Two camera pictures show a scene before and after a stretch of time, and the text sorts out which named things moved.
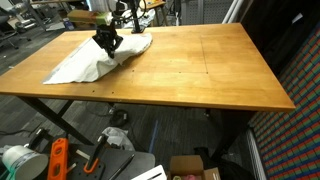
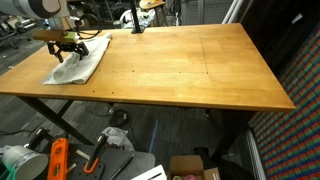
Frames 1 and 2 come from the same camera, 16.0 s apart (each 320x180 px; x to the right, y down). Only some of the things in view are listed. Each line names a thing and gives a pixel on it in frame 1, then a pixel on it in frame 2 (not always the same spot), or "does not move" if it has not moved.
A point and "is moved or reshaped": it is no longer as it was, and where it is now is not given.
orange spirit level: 59,160 does not move
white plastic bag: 119,137 does not move
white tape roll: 22,163 does not move
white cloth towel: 89,62 is moved or reshaped
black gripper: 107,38 -> 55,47
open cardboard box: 190,167 does not move
